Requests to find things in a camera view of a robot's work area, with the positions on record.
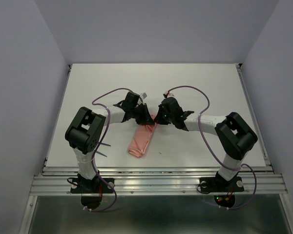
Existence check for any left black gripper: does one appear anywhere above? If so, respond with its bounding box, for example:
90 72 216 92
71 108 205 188
131 103 155 125

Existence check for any pink satin napkin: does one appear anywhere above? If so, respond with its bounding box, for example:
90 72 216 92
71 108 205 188
128 123 157 158

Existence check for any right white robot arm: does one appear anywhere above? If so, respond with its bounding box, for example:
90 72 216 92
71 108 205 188
154 97 258 190

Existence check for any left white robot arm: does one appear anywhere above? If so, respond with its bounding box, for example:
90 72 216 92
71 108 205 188
65 91 156 192

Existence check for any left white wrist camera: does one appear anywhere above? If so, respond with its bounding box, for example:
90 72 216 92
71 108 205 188
140 93 147 99

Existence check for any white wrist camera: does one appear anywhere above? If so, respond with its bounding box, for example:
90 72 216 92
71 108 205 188
140 93 147 99
163 91 174 98

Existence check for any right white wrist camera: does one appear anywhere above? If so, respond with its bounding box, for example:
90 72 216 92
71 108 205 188
163 91 174 98

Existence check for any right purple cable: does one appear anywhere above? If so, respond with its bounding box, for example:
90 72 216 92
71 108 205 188
162 85 257 210

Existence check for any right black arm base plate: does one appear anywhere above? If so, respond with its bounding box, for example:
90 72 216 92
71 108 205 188
197 176 244 194

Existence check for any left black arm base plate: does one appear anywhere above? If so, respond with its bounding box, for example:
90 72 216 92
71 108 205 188
67 177 113 194

